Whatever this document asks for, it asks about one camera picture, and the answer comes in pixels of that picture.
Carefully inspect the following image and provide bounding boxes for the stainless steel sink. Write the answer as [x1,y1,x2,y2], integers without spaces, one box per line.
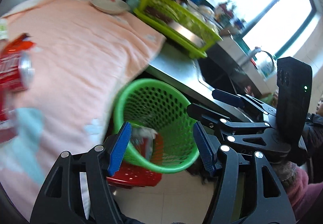
[197,45,263,98]

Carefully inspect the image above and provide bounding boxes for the white drink carton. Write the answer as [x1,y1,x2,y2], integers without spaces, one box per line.
[0,19,9,40]

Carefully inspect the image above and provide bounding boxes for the orange snack packet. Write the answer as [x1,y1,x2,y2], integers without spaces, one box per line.
[1,33,36,56]

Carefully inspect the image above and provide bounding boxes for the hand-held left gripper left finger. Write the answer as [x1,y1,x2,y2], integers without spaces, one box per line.
[30,121,133,224]

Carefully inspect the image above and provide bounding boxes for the red soda can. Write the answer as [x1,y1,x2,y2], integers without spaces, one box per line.
[0,51,36,92]

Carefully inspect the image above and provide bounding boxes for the cleaver with brown handle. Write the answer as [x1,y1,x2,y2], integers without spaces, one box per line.
[145,5,207,47]

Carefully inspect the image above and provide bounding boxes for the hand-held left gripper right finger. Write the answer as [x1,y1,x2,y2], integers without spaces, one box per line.
[193,121,297,224]

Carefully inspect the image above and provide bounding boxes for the white plate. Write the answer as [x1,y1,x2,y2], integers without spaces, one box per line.
[90,0,130,15]

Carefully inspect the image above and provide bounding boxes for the red wrapper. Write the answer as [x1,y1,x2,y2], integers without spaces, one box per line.
[0,93,19,144]

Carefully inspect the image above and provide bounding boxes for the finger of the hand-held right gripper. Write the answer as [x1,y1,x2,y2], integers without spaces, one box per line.
[186,103,291,162]
[211,89,277,126]

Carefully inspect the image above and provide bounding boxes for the person's right forearm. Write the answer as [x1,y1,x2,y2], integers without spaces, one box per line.
[273,161,323,222]

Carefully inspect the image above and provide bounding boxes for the pink towel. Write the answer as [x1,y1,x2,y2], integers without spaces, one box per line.
[0,0,167,222]

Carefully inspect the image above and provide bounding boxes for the metal faucet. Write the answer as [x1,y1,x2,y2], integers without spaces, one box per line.
[238,47,275,68]

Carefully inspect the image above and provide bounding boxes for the red plastic stool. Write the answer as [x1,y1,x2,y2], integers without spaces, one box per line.
[106,158,163,189]

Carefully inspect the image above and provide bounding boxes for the green plastic mesh basket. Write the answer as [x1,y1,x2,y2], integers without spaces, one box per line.
[113,78,200,173]

